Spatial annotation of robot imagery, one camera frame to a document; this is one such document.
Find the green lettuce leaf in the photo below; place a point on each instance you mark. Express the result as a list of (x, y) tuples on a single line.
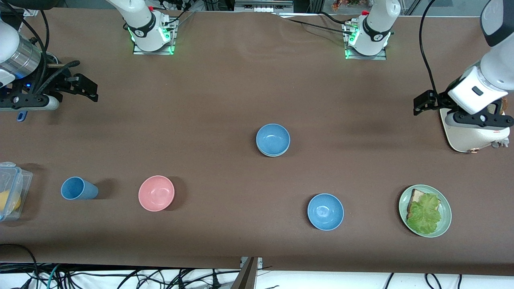
[(425, 216)]

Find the blue bowl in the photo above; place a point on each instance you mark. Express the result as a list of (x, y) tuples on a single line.
[(325, 211), (273, 138)]

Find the pink bowl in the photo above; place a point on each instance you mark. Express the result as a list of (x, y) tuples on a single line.
[(156, 193)]

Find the clear plastic food container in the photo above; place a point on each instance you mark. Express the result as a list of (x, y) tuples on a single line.
[(16, 176)]

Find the toast bread slice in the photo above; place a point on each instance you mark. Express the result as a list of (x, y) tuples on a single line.
[(417, 196)]

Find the white power strip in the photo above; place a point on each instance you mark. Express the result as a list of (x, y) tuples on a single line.
[(261, 7)]

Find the brown paper table cover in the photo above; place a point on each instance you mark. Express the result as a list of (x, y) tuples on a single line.
[(241, 80)]

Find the wooden post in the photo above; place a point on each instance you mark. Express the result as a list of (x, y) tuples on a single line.
[(247, 277)]

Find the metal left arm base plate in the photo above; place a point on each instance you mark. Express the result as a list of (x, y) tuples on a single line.
[(365, 57)]

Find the yellow fruit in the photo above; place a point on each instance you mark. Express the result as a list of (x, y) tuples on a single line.
[(10, 202)]

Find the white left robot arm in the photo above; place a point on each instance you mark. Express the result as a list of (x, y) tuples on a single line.
[(377, 28)]

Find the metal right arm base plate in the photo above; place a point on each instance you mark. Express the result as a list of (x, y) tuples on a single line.
[(154, 52)]

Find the blue ribbed cup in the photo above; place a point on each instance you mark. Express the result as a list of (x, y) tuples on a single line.
[(78, 188)]

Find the green bowl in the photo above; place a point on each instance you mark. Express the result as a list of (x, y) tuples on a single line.
[(273, 155)]

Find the green plate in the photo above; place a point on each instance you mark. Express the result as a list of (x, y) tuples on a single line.
[(445, 210)]

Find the metal bracket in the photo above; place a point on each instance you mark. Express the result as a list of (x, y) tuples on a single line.
[(260, 263)]

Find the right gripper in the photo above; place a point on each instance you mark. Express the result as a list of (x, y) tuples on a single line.
[(57, 82)]

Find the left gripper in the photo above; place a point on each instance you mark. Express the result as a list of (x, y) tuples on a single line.
[(441, 98)]

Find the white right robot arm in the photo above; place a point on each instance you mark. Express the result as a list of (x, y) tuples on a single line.
[(138, 20)]

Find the cream white kitchen appliance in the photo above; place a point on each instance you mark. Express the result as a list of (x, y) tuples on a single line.
[(470, 138)]

